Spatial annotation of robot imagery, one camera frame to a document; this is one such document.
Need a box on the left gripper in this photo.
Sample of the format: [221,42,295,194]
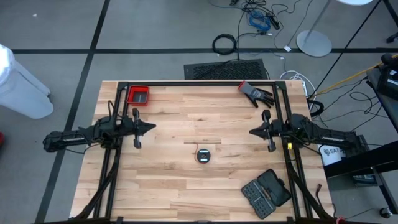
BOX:
[119,107,157,149]

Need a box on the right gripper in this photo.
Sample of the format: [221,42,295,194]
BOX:
[248,109,290,153]

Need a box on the black plastic cord spool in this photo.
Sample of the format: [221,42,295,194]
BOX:
[196,148,212,164]

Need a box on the red plastic bin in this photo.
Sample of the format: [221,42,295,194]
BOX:
[126,85,150,107]

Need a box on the grey glove with red cuff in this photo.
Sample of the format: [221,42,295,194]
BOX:
[238,80,276,109]

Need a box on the grey screwdriver bit case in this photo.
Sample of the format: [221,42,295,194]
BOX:
[241,169,292,220]

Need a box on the white power strip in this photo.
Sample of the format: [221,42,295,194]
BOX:
[279,70,312,98]

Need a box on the black rubber floor mat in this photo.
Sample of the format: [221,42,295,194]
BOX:
[183,58,270,81]

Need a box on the white printed cardboard box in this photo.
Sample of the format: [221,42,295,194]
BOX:
[319,144,346,166]

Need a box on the white floor lamp stand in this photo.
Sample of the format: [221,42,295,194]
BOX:
[295,0,374,58]

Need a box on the black metal beam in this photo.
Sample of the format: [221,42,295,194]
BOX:
[323,141,398,179]

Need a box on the black desk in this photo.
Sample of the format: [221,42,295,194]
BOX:
[366,52,398,133]

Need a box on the white bin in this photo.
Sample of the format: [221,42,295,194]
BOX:
[0,43,54,120]

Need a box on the coiled black cable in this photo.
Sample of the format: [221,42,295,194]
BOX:
[211,33,238,56]

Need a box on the thin black floor cable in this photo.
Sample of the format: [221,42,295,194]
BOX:
[234,4,243,62]

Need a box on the coiled blue cable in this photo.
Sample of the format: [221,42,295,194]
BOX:
[248,11,272,32]

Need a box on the yellow floor cable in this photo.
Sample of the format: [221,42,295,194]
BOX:
[312,53,398,96]

